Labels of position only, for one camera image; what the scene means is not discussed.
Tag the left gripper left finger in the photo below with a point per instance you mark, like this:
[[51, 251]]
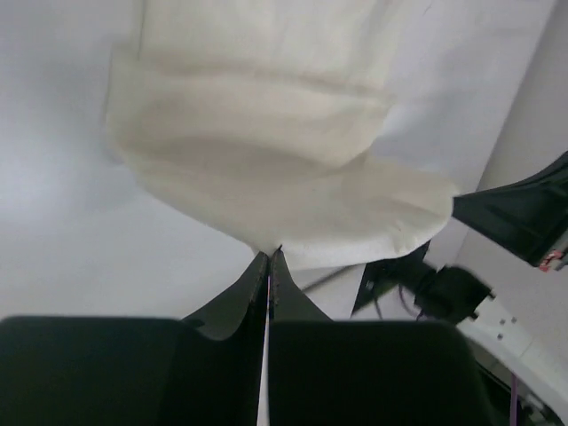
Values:
[[204, 369]]

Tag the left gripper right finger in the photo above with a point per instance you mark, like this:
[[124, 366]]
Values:
[[324, 372]]

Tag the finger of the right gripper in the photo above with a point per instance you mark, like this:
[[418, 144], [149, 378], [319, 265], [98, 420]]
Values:
[[527, 218]]

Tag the white t shirt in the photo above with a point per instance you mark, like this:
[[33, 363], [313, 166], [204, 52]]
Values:
[[316, 127]]

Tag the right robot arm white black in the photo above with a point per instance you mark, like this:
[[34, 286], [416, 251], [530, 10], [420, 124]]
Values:
[[459, 297]]

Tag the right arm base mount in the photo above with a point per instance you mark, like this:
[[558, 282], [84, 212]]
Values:
[[408, 273]]

